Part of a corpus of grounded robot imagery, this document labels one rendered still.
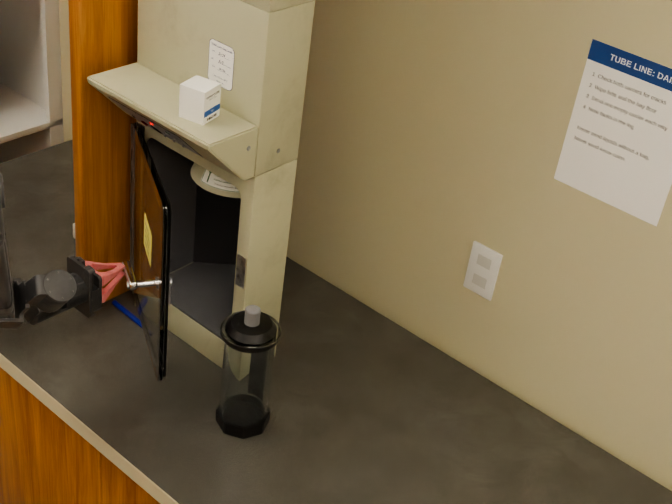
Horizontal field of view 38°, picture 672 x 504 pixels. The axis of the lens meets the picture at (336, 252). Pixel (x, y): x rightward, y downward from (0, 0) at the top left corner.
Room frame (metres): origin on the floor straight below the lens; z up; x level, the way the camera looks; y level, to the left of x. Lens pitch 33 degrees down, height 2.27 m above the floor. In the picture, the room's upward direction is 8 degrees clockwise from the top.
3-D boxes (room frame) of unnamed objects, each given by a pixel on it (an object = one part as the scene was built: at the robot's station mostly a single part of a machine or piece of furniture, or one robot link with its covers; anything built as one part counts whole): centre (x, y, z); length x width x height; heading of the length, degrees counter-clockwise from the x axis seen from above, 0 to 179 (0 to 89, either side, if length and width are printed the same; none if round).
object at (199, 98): (1.51, 0.26, 1.54); 0.05 x 0.05 x 0.06; 67
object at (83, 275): (1.38, 0.46, 1.20); 0.07 x 0.07 x 0.10; 53
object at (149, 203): (1.54, 0.35, 1.19); 0.30 x 0.01 x 0.40; 24
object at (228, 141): (1.55, 0.32, 1.46); 0.32 x 0.11 x 0.10; 54
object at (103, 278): (1.44, 0.41, 1.19); 0.09 x 0.07 x 0.07; 143
